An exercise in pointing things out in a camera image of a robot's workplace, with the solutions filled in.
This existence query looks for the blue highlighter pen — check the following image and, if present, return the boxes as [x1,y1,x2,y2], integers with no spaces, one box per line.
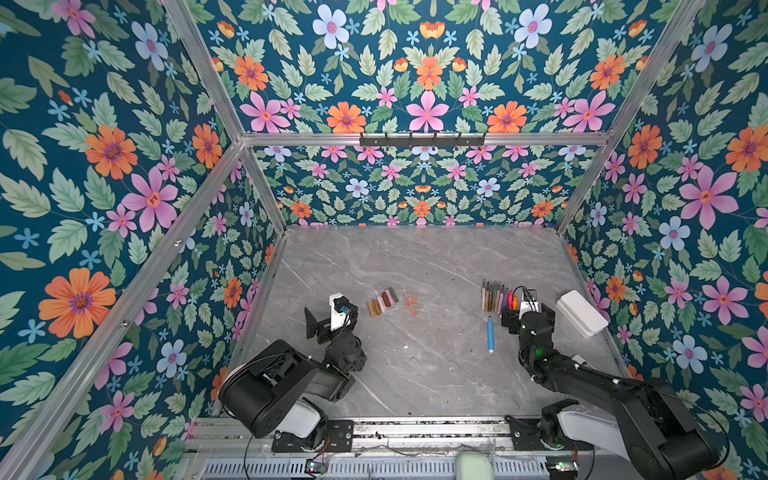
[486,316,495,354]

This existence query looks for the brown pen body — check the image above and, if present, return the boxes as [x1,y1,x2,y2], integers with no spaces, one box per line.
[486,281,492,312]

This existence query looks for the purple highlighter pen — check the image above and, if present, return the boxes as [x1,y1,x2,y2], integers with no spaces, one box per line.
[499,289,509,314]

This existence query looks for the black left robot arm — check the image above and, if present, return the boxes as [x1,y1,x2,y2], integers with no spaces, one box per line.
[218,294,367,449]

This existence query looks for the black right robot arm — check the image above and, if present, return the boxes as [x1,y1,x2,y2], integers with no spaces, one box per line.
[501,305,723,479]

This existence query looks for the white rectangular box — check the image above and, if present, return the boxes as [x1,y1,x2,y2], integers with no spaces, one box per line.
[556,290,609,338]

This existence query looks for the pale green rounded object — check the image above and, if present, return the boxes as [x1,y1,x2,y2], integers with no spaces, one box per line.
[455,451,494,480]

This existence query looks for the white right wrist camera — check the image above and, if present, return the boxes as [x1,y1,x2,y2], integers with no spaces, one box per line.
[518,300,541,317]

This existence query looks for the black hook rail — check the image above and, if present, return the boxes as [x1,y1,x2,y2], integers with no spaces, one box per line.
[358,132,486,149]

